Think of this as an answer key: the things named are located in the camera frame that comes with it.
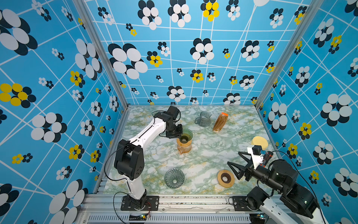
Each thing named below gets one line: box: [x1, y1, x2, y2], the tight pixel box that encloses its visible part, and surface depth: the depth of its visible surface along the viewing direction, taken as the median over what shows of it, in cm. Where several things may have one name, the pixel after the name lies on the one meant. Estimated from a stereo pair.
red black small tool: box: [262, 151, 274, 167], surface depth 91 cm
